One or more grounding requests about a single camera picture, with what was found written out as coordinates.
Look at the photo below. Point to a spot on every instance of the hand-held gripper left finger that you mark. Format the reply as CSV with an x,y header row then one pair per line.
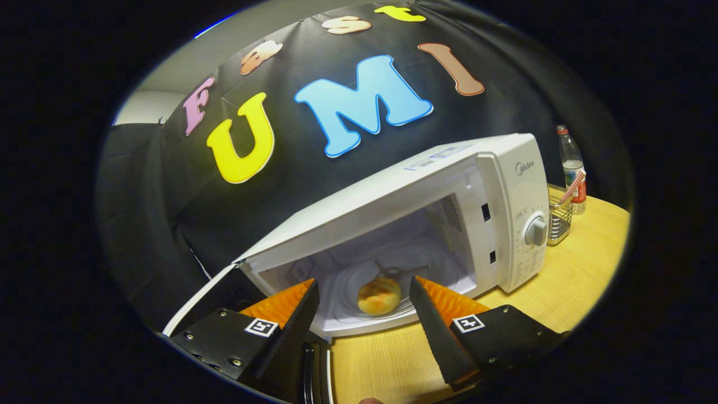
x,y
291,336

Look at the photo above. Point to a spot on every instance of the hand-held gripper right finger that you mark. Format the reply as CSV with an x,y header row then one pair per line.
x,y
437,336

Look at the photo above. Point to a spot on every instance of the round toasted bun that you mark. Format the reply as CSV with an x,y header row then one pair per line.
x,y
379,296

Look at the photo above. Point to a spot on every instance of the white microwave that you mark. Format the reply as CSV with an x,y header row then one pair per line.
x,y
505,185

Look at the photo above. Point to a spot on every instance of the glass turntable plate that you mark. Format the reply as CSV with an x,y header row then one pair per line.
x,y
350,286

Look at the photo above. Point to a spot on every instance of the red striped straw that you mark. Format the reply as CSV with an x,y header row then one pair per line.
x,y
573,186

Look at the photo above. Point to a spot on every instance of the clear water bottle red label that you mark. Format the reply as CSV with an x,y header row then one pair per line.
x,y
571,163

